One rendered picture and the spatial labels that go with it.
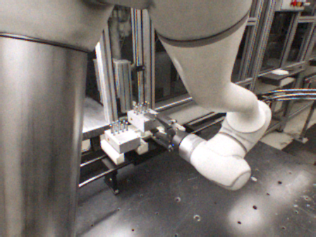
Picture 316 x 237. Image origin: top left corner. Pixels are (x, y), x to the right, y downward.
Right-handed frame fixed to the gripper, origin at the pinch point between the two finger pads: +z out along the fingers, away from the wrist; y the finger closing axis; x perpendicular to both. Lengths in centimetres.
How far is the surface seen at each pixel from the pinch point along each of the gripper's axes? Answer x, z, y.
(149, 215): 14.0, -17.4, -28.2
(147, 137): -2.0, 5.0, -10.8
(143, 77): -10.4, 19.3, 12.4
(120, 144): 15.4, -1.4, -4.0
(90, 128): 18.4, 19.7, -5.7
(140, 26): -9.2, 18.9, 34.4
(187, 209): 0.9, -24.7, -28.1
